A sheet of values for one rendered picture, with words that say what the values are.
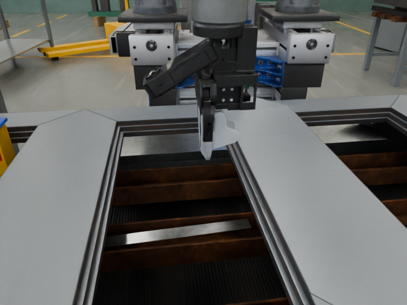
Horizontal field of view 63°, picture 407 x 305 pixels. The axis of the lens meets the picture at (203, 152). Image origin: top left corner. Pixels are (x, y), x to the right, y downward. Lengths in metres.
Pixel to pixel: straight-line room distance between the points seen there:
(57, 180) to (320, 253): 0.44
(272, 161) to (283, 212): 0.15
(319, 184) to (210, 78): 0.27
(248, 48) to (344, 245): 0.30
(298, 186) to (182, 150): 0.52
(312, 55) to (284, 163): 0.57
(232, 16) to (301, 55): 0.70
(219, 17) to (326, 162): 0.36
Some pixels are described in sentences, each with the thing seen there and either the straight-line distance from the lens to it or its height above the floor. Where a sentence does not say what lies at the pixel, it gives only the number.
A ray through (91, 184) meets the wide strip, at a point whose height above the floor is 0.85.
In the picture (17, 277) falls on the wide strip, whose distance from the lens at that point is 0.48.
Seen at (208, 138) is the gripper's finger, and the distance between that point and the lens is 0.50.
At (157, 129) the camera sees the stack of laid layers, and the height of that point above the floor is 0.83.
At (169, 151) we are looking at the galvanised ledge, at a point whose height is 0.68.
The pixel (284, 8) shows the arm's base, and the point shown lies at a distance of 1.25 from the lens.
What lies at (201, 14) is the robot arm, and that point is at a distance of 0.46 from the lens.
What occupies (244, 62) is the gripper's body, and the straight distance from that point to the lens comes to 0.49.
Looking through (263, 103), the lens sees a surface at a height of 0.85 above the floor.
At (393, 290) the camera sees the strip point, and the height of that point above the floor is 0.85.
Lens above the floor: 1.18
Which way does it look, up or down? 29 degrees down
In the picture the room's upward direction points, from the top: straight up
